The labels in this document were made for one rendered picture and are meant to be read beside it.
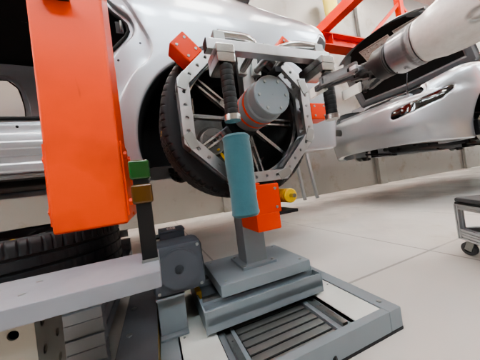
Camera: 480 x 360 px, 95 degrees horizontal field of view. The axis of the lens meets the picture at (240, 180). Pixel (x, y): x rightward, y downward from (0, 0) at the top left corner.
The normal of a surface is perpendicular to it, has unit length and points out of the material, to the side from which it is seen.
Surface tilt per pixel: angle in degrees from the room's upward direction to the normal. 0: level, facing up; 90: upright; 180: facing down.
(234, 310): 90
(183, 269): 90
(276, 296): 90
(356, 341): 90
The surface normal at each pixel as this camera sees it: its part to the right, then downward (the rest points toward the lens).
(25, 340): 0.36, -0.06
